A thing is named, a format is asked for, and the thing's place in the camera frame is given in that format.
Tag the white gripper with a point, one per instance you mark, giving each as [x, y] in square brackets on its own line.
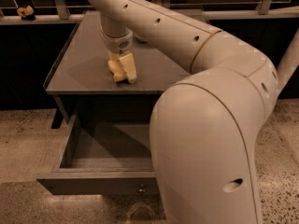
[118, 44]

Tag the yellow sponge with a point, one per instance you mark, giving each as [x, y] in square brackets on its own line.
[117, 70]

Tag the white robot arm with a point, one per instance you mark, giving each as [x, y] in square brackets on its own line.
[203, 129]

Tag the open grey top drawer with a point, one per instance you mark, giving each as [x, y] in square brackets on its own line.
[102, 157]

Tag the grey wooden cabinet table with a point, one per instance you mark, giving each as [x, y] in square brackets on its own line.
[81, 82]

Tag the small yellow black object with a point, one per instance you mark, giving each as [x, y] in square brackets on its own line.
[26, 13]

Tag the metal railing frame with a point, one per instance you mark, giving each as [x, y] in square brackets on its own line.
[50, 11]

